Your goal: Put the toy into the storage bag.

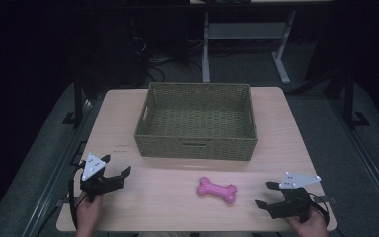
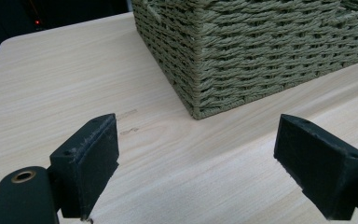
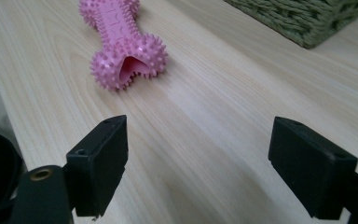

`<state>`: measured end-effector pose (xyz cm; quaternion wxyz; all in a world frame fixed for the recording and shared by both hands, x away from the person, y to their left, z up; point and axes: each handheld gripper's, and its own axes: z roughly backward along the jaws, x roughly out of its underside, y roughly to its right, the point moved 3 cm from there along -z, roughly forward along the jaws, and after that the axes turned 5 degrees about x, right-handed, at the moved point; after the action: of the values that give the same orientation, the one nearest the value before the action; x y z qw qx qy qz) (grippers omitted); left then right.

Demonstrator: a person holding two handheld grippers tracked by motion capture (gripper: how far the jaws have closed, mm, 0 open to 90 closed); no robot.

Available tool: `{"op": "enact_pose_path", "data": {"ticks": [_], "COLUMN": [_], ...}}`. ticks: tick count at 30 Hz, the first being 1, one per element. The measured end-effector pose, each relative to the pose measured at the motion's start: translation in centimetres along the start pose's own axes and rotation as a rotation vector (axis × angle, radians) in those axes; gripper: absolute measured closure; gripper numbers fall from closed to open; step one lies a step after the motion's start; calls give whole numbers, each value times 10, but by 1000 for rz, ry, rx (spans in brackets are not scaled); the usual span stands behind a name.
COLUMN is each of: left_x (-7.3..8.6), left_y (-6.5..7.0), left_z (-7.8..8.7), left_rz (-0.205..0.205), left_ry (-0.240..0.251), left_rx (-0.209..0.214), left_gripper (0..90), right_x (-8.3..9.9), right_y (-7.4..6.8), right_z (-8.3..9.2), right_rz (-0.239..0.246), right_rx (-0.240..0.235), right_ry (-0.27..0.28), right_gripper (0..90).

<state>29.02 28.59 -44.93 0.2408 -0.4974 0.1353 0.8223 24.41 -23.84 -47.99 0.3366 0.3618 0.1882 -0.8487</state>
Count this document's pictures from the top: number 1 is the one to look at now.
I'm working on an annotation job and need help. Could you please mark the person's right hand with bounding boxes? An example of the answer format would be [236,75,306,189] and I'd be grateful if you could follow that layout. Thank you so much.
[283,206,330,237]

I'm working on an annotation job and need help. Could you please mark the person's left hand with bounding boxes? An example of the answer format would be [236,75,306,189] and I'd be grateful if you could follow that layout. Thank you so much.
[75,192,105,237]

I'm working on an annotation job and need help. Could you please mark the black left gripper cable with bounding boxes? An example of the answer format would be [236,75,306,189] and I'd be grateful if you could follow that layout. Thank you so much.
[67,163,89,230]

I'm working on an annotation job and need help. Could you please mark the pink bone toy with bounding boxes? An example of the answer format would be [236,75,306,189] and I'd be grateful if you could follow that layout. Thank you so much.
[196,176,238,205]

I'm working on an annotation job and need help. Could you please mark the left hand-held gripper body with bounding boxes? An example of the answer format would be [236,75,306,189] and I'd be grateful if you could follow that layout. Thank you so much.
[78,152,126,203]

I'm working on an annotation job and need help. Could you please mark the grey metal desk frame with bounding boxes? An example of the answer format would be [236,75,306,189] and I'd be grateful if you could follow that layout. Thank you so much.
[201,9,292,85]

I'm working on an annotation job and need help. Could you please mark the bundle of floor cables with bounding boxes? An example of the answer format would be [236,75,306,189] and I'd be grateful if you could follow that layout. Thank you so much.
[129,16,205,83]

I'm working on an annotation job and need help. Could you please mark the black metal stand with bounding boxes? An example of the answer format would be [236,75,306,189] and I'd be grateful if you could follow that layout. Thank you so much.
[342,73,371,128]
[61,76,90,128]

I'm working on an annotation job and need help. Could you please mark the grey metal floor rail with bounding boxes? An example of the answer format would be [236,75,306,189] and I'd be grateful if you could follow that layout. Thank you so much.
[328,98,379,229]
[22,98,94,237]

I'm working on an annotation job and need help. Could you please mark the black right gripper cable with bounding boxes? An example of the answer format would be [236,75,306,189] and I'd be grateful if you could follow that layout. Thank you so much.
[308,193,332,228]

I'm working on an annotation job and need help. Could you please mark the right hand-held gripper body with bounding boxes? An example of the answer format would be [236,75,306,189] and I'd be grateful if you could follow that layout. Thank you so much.
[265,171,322,223]

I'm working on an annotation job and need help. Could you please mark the green woven basket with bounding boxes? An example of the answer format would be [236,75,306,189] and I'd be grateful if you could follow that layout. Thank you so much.
[133,81,259,162]

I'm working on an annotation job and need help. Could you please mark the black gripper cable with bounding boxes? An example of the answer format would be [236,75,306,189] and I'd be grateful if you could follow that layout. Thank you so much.
[308,193,332,228]
[67,163,89,230]

